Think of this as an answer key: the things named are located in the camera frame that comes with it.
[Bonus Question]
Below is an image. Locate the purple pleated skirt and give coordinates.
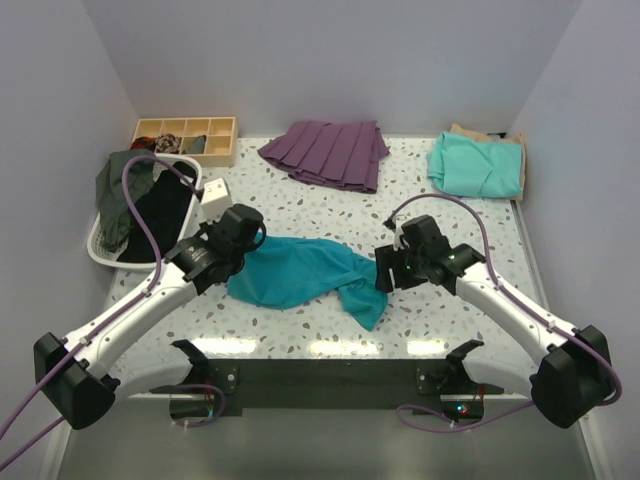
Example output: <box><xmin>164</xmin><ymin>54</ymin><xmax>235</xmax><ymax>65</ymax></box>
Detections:
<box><xmin>258</xmin><ymin>121</ymin><xmax>390</xmax><ymax>194</ymax></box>

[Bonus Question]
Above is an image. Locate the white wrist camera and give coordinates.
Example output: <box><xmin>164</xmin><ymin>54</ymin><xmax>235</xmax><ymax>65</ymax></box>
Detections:
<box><xmin>200</xmin><ymin>178</ymin><xmax>233</xmax><ymax>221</ymax></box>
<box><xmin>383</xmin><ymin>215</ymin><xmax>405</xmax><ymax>251</ymax></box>

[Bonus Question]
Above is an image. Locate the dark green garment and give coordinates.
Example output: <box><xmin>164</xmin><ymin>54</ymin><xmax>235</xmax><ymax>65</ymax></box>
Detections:
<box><xmin>95</xmin><ymin>149</ymin><xmax>154</xmax><ymax>252</ymax></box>

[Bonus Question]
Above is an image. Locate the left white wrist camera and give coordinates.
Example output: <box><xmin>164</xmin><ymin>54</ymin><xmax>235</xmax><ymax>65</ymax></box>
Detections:
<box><xmin>200</xmin><ymin>178</ymin><xmax>233</xmax><ymax>221</ymax></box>

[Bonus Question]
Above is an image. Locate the dark grey fabric roll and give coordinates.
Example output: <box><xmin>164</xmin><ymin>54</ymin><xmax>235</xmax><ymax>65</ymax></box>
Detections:
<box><xmin>182</xmin><ymin>135</ymin><xmax>207</xmax><ymax>156</ymax></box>

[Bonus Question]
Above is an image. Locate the teal t shirt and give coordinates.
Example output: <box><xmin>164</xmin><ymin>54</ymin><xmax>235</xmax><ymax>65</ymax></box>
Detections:
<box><xmin>227</xmin><ymin>236</ymin><xmax>388</xmax><ymax>331</ymax></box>

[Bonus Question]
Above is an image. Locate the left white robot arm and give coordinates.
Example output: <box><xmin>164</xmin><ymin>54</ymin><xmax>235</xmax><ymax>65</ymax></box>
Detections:
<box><xmin>33</xmin><ymin>204</ymin><xmax>266</xmax><ymax>430</ymax></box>

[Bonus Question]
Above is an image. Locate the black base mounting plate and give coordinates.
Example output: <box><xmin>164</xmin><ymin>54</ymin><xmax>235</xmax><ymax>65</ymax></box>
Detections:
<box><xmin>181</xmin><ymin>359</ymin><xmax>483</xmax><ymax>416</ymax></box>

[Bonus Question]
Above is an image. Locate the tan folded cloth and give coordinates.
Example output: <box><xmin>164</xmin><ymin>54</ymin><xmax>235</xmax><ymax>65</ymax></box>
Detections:
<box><xmin>449</xmin><ymin>123</ymin><xmax>527</xmax><ymax>202</ymax></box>

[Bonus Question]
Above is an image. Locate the red black fabric roll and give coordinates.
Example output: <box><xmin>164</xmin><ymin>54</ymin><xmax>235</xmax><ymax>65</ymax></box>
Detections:
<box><xmin>130</xmin><ymin>136</ymin><xmax>156</xmax><ymax>152</ymax></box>

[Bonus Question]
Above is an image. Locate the mint green folded shirt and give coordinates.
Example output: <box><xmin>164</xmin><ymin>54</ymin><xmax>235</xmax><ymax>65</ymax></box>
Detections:
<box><xmin>427</xmin><ymin>132</ymin><xmax>521</xmax><ymax>199</ymax></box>

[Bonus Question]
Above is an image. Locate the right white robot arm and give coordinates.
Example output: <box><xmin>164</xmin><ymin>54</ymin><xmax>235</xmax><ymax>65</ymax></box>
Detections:
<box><xmin>375</xmin><ymin>215</ymin><xmax>615</xmax><ymax>429</ymax></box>

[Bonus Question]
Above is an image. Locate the patterned brown fabric roll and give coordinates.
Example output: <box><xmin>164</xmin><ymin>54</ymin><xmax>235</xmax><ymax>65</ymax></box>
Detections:
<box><xmin>154</xmin><ymin>133</ymin><xmax>182</xmax><ymax>154</ymax></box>

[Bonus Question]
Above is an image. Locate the black garment in basket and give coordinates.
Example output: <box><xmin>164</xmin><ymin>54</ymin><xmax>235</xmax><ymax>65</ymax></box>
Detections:
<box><xmin>118</xmin><ymin>169</ymin><xmax>192</xmax><ymax>263</ymax></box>

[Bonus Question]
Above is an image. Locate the wooden compartment organizer box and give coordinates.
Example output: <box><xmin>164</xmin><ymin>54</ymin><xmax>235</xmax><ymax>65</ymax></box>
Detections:
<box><xmin>130</xmin><ymin>117</ymin><xmax>238</xmax><ymax>167</ymax></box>

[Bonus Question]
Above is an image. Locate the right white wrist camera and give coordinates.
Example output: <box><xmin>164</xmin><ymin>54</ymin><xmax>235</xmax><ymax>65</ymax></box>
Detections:
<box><xmin>383</xmin><ymin>215</ymin><xmax>405</xmax><ymax>251</ymax></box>

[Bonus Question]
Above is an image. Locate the white laundry basket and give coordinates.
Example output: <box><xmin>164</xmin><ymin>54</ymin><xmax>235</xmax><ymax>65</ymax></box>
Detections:
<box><xmin>86</xmin><ymin>153</ymin><xmax>204</xmax><ymax>272</ymax></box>

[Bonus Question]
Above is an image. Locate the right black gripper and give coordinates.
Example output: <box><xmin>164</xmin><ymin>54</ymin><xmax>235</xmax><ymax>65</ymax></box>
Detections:
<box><xmin>374</xmin><ymin>242</ymin><xmax>427</xmax><ymax>293</ymax></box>

